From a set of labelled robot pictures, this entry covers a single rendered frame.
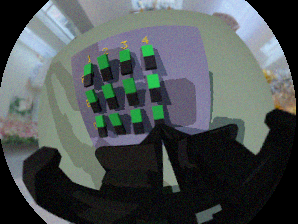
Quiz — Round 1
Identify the lavender switch panel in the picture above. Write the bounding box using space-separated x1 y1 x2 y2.
71 24 210 149

